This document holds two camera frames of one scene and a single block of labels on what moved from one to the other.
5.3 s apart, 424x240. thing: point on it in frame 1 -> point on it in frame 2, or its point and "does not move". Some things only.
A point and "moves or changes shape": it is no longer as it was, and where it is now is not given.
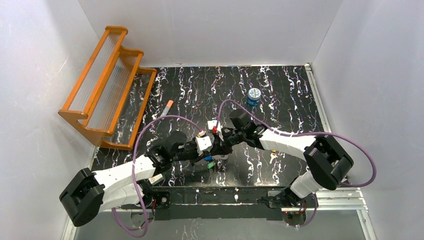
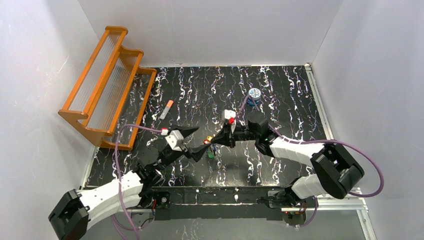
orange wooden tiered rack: [109, 103] does not move
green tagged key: [211, 165] moves or changes shape
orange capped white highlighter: [167, 108] does not move
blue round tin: [254, 96] does not move
